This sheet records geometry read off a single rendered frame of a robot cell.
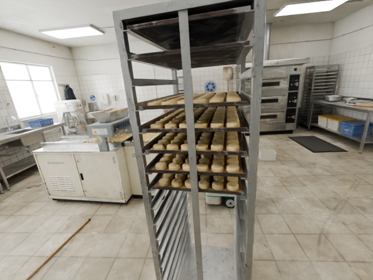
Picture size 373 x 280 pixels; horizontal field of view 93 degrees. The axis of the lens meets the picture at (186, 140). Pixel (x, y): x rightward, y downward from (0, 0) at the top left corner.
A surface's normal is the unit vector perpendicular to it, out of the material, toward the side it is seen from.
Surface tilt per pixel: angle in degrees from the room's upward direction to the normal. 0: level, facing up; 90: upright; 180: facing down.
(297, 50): 90
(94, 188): 90
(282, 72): 90
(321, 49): 90
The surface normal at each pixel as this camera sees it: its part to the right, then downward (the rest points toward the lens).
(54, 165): -0.18, 0.32
